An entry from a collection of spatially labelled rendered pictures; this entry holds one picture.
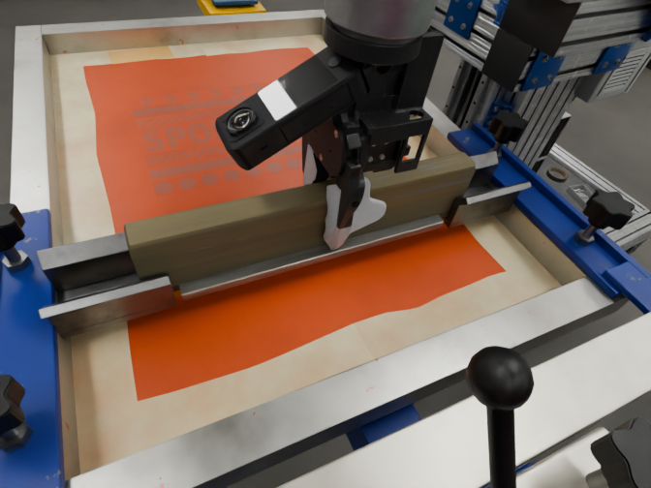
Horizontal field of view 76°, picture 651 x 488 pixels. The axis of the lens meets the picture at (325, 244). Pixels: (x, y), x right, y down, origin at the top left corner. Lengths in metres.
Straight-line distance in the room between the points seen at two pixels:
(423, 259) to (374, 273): 0.07
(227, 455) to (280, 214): 0.20
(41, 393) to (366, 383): 0.25
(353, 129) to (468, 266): 0.26
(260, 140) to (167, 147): 0.34
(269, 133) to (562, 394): 0.28
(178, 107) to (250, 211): 0.37
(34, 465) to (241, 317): 0.19
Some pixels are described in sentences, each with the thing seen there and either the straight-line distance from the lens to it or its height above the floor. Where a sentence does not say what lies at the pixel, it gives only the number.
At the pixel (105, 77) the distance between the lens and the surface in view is 0.82.
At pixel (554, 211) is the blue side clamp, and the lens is 0.58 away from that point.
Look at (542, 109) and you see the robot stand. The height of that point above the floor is 0.74.
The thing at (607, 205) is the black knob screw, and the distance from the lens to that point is 0.52.
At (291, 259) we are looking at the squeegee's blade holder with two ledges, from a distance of 0.42.
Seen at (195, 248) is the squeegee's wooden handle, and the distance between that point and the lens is 0.38.
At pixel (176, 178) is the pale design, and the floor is 0.95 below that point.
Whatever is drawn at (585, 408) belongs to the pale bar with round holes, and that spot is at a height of 1.04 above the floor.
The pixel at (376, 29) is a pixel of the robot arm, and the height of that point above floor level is 1.22.
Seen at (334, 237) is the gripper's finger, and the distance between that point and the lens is 0.40.
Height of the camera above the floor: 1.32
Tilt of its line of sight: 48 degrees down
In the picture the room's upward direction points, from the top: 9 degrees clockwise
